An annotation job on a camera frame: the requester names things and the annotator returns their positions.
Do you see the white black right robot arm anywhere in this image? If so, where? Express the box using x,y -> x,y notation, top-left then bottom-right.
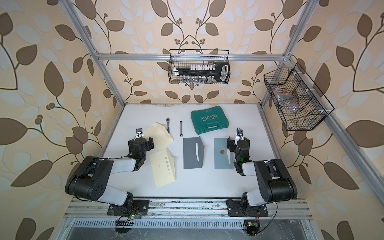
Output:
227,136 -> 298,212

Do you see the aluminium frame back crossbar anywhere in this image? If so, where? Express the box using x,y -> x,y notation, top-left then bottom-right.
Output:
97,53 -> 286,62

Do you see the black wire basket wall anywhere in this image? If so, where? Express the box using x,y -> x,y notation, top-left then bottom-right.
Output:
168,49 -> 231,84
264,63 -> 335,131

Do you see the left small circuit board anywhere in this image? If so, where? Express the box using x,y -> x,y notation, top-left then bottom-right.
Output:
115,209 -> 138,234

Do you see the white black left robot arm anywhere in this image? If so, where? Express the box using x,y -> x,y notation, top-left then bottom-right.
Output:
65,135 -> 154,206

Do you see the aluminium frame post left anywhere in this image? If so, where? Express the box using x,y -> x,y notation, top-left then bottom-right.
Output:
59,0 -> 126,108

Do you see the silver ratchet wrench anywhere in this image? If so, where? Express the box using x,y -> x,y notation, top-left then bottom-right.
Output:
180,121 -> 183,137

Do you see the green plastic tool case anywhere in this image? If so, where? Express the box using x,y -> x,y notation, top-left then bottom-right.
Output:
191,106 -> 229,135

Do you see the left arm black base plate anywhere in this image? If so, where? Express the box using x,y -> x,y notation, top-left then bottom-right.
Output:
107,199 -> 150,217

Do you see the right small circuit board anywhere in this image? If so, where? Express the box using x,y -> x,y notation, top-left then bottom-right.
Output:
243,220 -> 260,236

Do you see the dark grey envelope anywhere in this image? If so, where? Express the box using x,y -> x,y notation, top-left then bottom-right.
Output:
183,137 -> 205,169

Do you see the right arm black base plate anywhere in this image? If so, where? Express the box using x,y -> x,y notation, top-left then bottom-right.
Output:
226,199 -> 269,217

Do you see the light blue-grey envelope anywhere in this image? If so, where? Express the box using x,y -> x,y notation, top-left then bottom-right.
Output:
214,138 -> 234,170

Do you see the cream envelope green seal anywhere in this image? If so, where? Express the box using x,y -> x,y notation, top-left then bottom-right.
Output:
150,149 -> 176,189

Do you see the black socket set holder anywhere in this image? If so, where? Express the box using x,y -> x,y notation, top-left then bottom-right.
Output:
168,62 -> 231,84

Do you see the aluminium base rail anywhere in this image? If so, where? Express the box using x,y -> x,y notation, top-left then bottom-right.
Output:
63,198 -> 313,230

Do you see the cream envelope brown seal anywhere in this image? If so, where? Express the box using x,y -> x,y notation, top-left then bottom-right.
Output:
144,123 -> 174,151

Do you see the plastic bag in basket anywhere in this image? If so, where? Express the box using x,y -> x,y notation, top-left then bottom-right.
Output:
273,88 -> 300,112

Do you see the small circuit board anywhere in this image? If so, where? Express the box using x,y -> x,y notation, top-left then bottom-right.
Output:
243,220 -> 260,236
115,209 -> 138,234

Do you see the black wire basket right wall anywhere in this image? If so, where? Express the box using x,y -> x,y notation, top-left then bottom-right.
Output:
264,63 -> 335,131

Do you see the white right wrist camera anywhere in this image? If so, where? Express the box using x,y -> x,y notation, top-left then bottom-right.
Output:
235,128 -> 244,146

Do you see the white card grey envelope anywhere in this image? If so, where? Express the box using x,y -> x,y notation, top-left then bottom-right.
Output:
196,143 -> 200,162

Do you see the black wire basket back wall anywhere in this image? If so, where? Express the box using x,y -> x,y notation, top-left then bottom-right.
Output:
168,49 -> 231,84

